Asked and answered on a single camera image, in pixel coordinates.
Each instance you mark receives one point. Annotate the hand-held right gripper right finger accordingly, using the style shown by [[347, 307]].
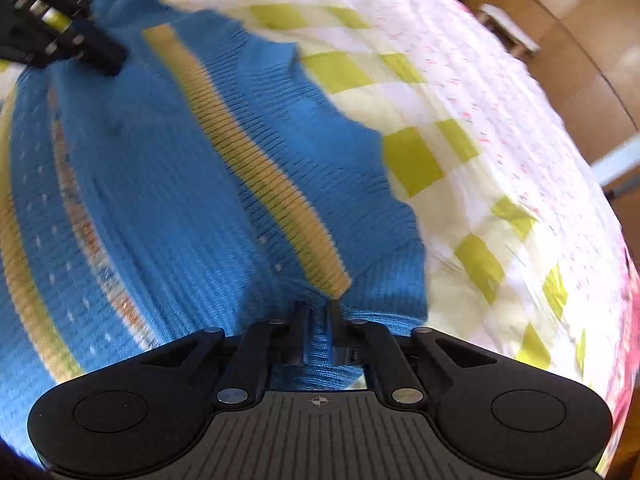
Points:
[[336, 332]]

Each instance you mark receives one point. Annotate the pink patterned quilt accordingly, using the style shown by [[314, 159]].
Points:
[[627, 340]]

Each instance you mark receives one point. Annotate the white floral bedsheet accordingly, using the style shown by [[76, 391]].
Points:
[[500, 85]]

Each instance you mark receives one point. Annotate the blue knit sweater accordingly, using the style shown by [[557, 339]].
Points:
[[150, 185]]

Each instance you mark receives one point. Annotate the wooden wardrobe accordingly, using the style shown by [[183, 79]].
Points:
[[575, 25]]

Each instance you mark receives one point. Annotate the yellow-green checked bedsheet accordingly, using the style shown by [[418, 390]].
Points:
[[425, 160]]

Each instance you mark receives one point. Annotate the small wooden stool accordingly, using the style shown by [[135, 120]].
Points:
[[510, 30]]

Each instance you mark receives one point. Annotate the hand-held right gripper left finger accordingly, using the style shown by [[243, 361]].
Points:
[[299, 332]]

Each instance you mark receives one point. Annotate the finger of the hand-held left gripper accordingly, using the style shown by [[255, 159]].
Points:
[[102, 50]]

